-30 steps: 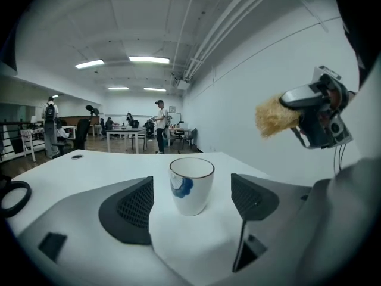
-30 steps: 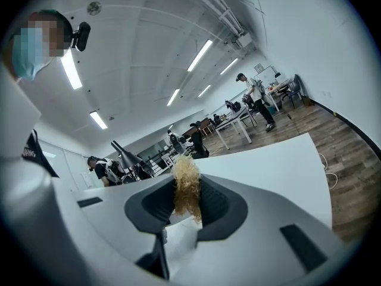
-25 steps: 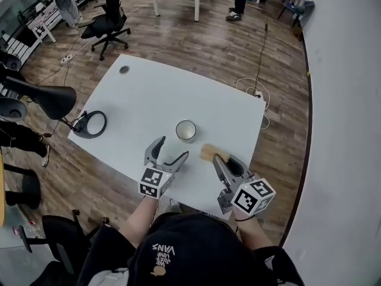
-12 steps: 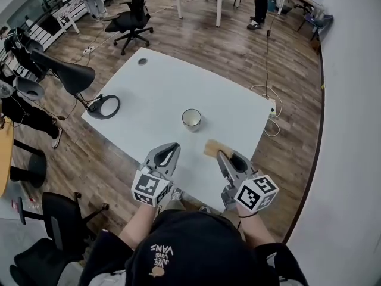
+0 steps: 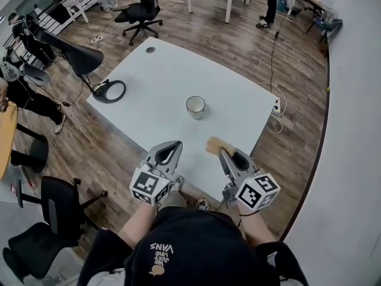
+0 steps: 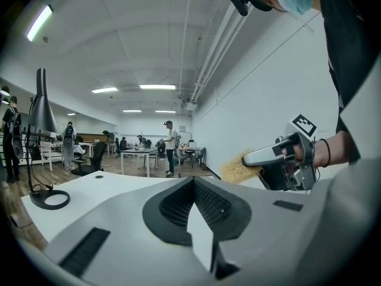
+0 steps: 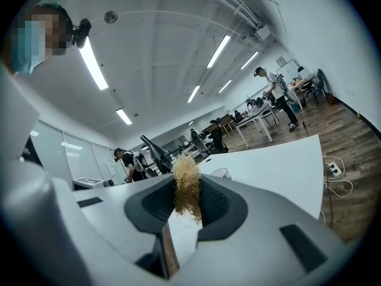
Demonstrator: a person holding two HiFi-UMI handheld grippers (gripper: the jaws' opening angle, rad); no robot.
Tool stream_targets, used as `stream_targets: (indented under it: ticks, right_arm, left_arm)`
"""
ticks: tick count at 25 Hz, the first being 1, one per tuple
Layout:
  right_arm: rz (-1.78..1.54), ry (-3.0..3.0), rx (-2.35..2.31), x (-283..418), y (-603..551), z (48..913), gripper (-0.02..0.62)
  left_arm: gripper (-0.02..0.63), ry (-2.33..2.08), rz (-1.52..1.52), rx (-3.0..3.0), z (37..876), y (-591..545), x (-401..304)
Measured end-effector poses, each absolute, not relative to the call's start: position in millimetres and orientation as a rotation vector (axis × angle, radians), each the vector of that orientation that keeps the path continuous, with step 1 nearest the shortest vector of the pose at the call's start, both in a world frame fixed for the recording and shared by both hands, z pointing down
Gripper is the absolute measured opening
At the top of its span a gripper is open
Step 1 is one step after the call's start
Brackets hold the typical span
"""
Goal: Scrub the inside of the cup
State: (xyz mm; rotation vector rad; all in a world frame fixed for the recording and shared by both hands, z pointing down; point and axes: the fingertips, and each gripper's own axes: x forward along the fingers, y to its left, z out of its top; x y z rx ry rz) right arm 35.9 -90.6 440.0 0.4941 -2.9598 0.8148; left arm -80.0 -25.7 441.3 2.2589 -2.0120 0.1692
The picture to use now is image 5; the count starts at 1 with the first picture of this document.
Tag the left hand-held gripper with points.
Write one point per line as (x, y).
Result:
(146, 186)

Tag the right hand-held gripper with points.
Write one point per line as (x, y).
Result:
(257, 192)

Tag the yellow sponge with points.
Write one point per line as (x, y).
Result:
(216, 144)

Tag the white cup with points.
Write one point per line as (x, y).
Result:
(195, 112)

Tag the person's left forearm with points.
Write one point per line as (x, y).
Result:
(137, 225)

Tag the person's right forearm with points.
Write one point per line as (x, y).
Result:
(257, 228)

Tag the person's left shoe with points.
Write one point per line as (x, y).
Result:
(178, 184)

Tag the person's shoe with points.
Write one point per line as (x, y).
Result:
(178, 184)
(203, 203)

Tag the person's olive trousers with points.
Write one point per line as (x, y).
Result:
(175, 200)

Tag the black wrist band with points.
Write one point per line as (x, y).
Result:
(248, 214)

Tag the person's right shoe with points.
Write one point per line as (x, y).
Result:
(203, 203)

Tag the white power strip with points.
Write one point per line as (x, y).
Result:
(276, 106)
(97, 38)

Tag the person's black shirt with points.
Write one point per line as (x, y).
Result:
(193, 237)

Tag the round grey table grommet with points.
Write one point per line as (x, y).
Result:
(150, 49)

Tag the black desk lamp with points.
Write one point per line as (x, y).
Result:
(80, 57)

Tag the black office chair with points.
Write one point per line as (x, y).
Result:
(44, 243)
(146, 7)

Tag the grey oval device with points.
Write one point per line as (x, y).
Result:
(35, 74)

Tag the blue chair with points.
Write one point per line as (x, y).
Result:
(326, 25)

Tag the white slatted rack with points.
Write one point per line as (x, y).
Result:
(74, 4)

